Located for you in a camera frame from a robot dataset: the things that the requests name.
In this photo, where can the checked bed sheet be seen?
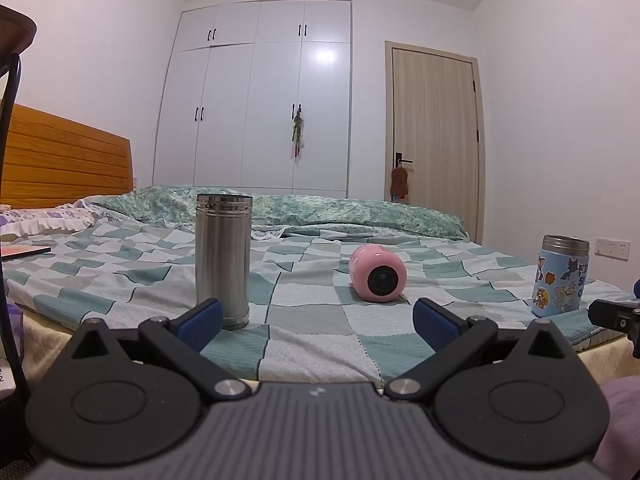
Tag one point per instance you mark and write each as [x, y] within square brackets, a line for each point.
[310, 300]

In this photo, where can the black metal frame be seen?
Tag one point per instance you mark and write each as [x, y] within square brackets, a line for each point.
[7, 240]

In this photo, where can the beige wooden door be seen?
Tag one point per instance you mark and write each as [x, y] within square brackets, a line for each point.
[435, 140]

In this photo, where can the purple floral pillow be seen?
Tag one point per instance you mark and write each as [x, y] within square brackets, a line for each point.
[40, 220]

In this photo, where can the white wall socket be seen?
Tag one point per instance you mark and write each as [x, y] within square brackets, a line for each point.
[612, 248]

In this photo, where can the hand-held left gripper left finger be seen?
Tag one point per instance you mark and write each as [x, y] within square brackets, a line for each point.
[200, 324]

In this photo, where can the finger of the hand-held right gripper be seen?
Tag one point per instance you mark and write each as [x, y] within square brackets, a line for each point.
[612, 312]

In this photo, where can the brown board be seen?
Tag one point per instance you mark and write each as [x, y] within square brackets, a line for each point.
[15, 30]

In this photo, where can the tall stainless steel cup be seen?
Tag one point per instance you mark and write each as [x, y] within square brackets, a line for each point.
[222, 260]

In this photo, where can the pink bottle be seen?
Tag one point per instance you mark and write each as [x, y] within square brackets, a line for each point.
[377, 272]

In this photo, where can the blue cartoon print cup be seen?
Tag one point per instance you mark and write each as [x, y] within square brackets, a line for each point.
[560, 280]

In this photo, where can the green floral quilt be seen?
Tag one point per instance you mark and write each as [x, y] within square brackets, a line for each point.
[320, 210]

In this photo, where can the hanging tassel ornament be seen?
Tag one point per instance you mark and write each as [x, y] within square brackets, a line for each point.
[298, 132]

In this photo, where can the pink cloth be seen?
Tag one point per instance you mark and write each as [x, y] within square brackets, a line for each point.
[622, 425]

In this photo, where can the white wardrobe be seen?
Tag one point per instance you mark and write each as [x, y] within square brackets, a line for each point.
[260, 100]

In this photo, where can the brown hanging pouch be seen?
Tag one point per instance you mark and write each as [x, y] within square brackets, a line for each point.
[399, 182]

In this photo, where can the wooden headboard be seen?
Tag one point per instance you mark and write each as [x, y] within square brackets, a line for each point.
[65, 160]

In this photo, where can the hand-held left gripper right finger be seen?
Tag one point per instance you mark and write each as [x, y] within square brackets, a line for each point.
[436, 324]

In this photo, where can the beige mattress cover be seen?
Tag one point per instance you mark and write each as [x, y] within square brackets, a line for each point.
[47, 345]

